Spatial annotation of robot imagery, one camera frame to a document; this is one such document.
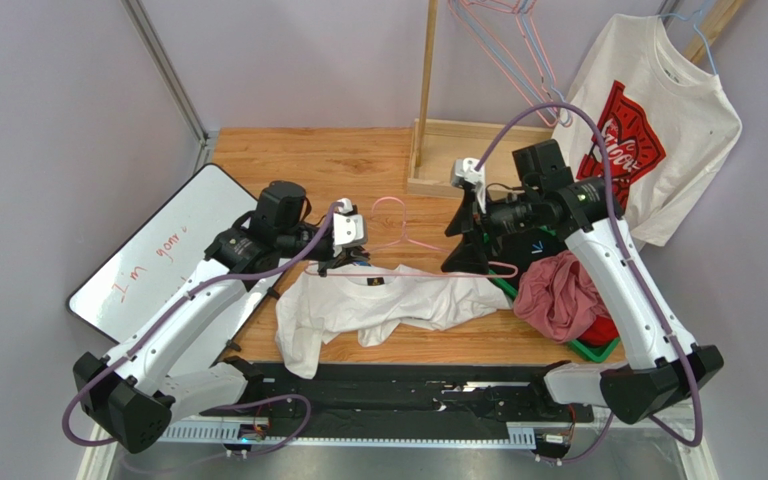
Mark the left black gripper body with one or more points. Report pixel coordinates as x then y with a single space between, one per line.
292 241

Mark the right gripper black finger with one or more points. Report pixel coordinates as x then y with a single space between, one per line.
463 220
467 257

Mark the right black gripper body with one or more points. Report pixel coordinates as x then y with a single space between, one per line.
478 221

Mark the white flower print t-shirt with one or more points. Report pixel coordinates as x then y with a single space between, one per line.
313 311

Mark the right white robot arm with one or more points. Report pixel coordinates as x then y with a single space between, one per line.
664 362

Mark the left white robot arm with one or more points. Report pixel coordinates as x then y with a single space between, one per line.
129 391

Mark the pink crumpled shirt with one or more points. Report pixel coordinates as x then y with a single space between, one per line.
557 297

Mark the white t-shirt red print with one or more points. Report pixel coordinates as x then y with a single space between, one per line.
667 124

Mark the blue hanger holding shirt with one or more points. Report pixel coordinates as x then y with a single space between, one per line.
699 48

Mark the black garment in bin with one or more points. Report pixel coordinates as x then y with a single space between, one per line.
524 248

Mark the whiteboard with red writing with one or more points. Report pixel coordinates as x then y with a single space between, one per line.
136 281

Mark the red garment in bin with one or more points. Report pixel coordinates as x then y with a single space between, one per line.
601 332

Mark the green plastic bin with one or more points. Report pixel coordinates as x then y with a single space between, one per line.
593 354

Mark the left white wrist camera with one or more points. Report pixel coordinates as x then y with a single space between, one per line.
348 227

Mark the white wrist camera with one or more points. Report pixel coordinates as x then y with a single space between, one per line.
470 178
348 227

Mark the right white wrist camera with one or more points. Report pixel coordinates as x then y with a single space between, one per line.
470 178

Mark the aluminium corner frame post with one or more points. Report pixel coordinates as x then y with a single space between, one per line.
145 28

